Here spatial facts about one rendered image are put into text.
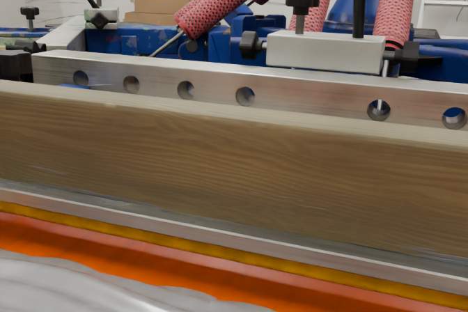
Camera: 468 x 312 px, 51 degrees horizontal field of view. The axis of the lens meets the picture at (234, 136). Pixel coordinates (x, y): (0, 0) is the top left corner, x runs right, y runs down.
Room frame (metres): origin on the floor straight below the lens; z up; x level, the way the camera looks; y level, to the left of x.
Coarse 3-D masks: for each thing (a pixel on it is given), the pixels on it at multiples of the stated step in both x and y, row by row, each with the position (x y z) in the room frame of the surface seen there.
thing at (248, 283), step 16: (240, 272) 0.27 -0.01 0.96; (256, 272) 0.27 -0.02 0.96; (272, 272) 0.27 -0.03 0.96; (224, 288) 0.26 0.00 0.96; (240, 288) 0.26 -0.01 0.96; (256, 288) 0.26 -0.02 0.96; (272, 288) 0.26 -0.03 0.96; (288, 288) 0.26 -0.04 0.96; (304, 288) 0.26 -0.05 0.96; (320, 288) 0.26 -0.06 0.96; (336, 288) 0.26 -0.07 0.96; (352, 288) 0.26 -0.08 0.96; (256, 304) 0.24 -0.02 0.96; (272, 304) 0.24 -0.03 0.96; (288, 304) 0.24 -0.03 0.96; (304, 304) 0.24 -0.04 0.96; (320, 304) 0.24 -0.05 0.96; (336, 304) 0.24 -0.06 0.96; (352, 304) 0.24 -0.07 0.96; (368, 304) 0.24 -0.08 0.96; (384, 304) 0.24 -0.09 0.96; (400, 304) 0.25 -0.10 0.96; (416, 304) 0.25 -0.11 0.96; (432, 304) 0.25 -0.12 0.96
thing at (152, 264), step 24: (0, 216) 0.34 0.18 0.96; (0, 240) 0.30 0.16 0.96; (24, 240) 0.31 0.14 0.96; (48, 240) 0.31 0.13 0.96; (72, 240) 0.31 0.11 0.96; (96, 240) 0.31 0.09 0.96; (120, 240) 0.31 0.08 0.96; (96, 264) 0.28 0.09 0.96; (120, 264) 0.28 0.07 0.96; (144, 264) 0.28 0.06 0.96; (168, 264) 0.28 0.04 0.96; (192, 264) 0.28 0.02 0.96; (216, 264) 0.28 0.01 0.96; (192, 288) 0.25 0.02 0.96; (216, 288) 0.26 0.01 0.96
